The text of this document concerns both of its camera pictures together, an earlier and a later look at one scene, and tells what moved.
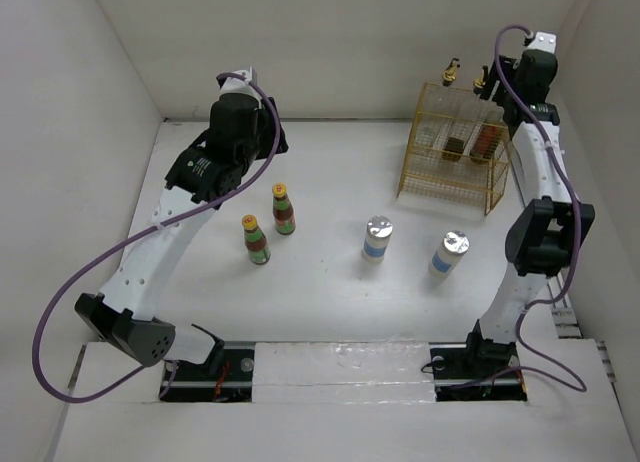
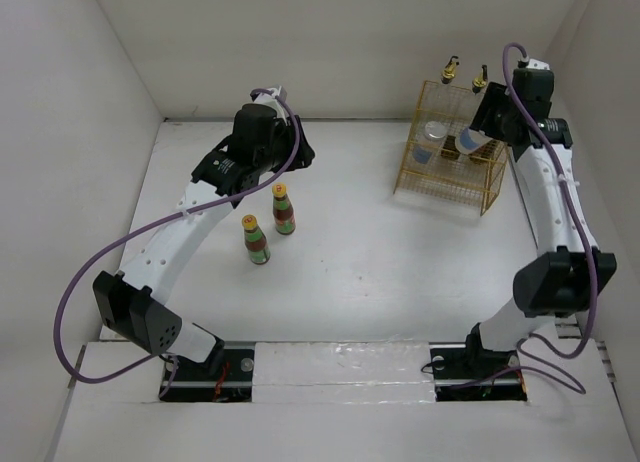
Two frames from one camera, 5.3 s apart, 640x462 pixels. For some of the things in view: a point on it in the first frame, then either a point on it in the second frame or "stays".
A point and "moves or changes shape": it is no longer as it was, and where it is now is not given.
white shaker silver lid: (379, 230) -> (433, 136)
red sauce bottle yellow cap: (282, 210) stays
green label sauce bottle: (256, 240) stays
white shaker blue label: (455, 244) -> (468, 140)
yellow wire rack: (459, 148) stays
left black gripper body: (266, 130) -> (299, 160)
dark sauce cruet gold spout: (453, 116) moves or changes shape
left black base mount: (225, 377) stays
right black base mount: (477, 371) stays
